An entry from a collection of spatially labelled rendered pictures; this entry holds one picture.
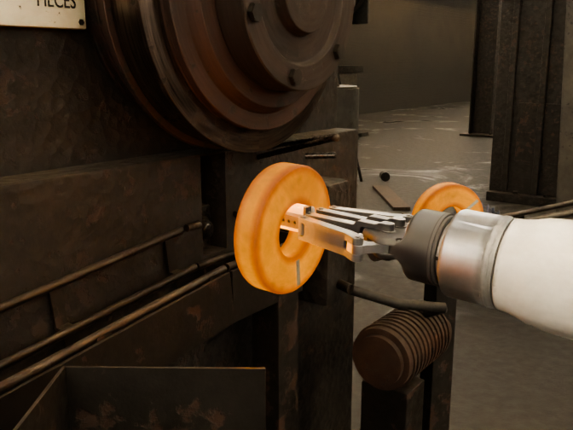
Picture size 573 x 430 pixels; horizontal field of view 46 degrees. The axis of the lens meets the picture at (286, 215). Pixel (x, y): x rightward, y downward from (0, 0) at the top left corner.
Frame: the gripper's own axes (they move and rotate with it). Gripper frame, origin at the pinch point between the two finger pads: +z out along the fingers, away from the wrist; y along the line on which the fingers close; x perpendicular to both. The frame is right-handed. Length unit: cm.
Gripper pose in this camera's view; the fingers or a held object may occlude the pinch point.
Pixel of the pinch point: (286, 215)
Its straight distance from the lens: 78.4
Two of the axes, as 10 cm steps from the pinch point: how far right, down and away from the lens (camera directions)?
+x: 0.4, -9.7, -2.5
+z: -8.1, -1.8, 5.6
